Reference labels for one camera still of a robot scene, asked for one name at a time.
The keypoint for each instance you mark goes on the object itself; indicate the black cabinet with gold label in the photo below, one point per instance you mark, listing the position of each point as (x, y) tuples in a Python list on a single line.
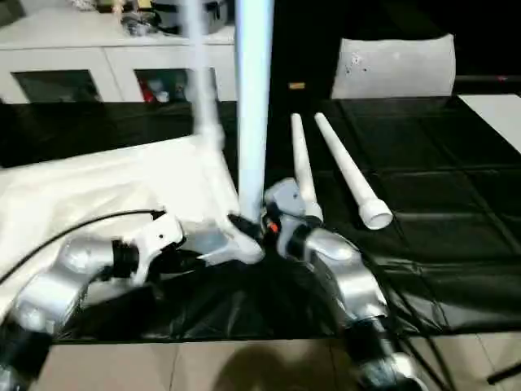
[(305, 40)]

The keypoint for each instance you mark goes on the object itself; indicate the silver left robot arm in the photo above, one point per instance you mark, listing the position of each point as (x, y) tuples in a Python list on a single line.
[(53, 285)]

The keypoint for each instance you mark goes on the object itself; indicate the white flat board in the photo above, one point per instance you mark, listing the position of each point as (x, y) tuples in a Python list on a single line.
[(496, 114)]

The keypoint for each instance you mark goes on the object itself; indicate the black bundle in plastic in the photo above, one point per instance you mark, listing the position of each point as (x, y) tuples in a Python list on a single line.
[(138, 24)]

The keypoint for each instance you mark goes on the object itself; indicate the black table mat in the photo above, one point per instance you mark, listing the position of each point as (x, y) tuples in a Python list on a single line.
[(447, 203)]

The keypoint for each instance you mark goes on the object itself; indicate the red packet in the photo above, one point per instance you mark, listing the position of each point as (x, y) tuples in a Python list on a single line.
[(145, 91)]

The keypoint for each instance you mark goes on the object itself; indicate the small doll figurine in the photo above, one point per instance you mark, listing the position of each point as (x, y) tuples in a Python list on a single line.
[(118, 7)]

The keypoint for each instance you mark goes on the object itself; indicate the small white cup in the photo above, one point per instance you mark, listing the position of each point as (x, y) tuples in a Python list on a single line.
[(162, 97)]

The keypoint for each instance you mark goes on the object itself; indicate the white plastic table top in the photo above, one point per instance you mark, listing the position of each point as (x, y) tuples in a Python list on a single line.
[(102, 183)]

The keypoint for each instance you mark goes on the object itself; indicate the grey round bag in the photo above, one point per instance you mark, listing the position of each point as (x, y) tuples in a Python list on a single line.
[(195, 16)]

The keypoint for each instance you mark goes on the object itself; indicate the white sideboard cabinet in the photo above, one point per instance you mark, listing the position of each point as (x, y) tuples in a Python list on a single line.
[(61, 53)]

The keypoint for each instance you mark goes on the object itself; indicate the yellow black box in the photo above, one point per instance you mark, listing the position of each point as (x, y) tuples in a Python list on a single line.
[(144, 4)]

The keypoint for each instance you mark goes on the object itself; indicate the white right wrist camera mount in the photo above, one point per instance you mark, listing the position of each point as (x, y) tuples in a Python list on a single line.
[(285, 199)]

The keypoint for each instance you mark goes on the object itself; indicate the black stand leg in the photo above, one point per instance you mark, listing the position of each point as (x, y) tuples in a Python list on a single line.
[(506, 372)]

